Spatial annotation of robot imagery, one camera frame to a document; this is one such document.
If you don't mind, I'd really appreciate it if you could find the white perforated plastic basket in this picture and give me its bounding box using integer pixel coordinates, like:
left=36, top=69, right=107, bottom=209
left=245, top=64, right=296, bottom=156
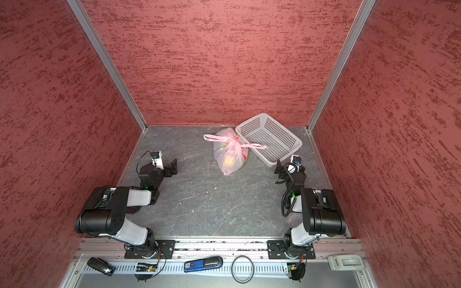
left=235, top=113, right=303, bottom=167

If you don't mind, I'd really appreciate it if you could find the pink printed plastic bag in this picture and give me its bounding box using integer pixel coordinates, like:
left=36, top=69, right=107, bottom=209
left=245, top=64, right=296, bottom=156
left=204, top=128, right=267, bottom=176

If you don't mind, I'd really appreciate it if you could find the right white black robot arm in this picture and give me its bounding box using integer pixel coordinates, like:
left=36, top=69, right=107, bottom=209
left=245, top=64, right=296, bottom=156
left=268, top=156, right=346, bottom=260

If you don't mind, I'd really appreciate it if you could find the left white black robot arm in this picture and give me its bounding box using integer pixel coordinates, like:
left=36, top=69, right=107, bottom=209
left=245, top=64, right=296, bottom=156
left=74, top=158, right=178, bottom=259

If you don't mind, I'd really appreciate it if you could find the blue black handheld device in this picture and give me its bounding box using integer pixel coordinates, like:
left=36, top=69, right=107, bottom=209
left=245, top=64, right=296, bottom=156
left=184, top=256, right=223, bottom=273

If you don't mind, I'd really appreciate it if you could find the white plastic latch box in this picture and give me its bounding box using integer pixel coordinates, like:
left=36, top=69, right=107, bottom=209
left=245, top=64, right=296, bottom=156
left=327, top=254, right=364, bottom=271

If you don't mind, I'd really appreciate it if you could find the small black device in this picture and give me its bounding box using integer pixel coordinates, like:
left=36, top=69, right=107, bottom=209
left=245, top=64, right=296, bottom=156
left=86, top=258, right=116, bottom=277

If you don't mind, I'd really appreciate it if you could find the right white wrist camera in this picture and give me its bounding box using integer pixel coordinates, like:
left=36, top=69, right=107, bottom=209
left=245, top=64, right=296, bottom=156
left=288, top=154, right=304, bottom=174

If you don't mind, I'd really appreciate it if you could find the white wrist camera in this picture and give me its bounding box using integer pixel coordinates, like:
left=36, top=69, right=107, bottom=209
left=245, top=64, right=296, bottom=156
left=288, top=154, right=304, bottom=174
left=150, top=151, right=164, bottom=170

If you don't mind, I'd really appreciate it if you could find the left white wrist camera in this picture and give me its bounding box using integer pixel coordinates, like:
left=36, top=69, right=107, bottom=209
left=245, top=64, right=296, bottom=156
left=150, top=151, right=164, bottom=170

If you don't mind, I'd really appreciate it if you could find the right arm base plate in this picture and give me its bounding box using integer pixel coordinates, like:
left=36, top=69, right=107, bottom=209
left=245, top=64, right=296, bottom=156
left=267, top=240, right=316, bottom=260

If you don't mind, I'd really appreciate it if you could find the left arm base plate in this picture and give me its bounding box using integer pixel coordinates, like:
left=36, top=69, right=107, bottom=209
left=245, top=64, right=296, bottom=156
left=124, top=240, right=176, bottom=260

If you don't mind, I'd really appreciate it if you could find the right circuit board with wires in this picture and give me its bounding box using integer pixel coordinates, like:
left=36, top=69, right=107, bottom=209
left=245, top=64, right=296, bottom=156
left=287, top=254, right=306, bottom=282

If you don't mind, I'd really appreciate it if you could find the circuit board with wires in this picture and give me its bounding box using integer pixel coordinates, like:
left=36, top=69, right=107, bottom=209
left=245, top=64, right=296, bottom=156
left=287, top=254, right=306, bottom=282
left=134, top=249, right=167, bottom=282

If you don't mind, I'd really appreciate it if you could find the black cable ring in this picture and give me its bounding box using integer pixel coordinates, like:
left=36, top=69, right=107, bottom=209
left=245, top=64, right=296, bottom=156
left=231, top=255, right=255, bottom=284

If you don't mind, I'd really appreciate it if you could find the left circuit board with wires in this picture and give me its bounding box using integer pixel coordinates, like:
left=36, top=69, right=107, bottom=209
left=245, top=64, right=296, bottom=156
left=134, top=249, right=167, bottom=282

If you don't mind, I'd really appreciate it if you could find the aluminium front rail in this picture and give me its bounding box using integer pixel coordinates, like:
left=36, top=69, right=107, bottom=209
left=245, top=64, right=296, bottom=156
left=72, top=237, right=367, bottom=262

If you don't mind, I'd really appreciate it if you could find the right aluminium corner post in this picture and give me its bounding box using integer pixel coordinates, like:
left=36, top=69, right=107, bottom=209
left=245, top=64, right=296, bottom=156
left=307, top=0, right=376, bottom=133

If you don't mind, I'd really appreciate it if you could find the aluminium corner post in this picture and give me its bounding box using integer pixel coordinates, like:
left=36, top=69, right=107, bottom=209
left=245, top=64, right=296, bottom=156
left=307, top=0, right=376, bottom=133
left=66, top=0, right=148, bottom=132

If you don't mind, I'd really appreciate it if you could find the left aluminium corner post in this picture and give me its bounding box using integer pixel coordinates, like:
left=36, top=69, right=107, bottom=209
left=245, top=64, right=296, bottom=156
left=66, top=0, right=148, bottom=132

